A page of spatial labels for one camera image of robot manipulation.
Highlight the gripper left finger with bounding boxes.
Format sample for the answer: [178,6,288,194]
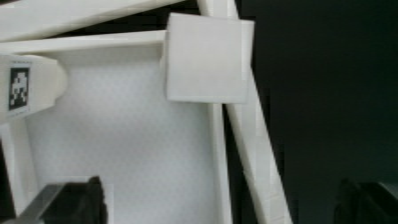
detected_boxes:
[11,176,109,224]

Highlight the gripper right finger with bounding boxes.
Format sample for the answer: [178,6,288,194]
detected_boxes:
[335,179,398,224]

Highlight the white desk leg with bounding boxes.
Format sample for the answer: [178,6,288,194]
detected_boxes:
[166,13,255,103]
[0,54,68,125]

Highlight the white desk top tray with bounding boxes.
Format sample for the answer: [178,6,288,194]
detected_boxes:
[0,31,233,224]

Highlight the white L-shaped fence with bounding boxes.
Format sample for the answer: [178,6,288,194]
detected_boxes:
[0,0,294,224]

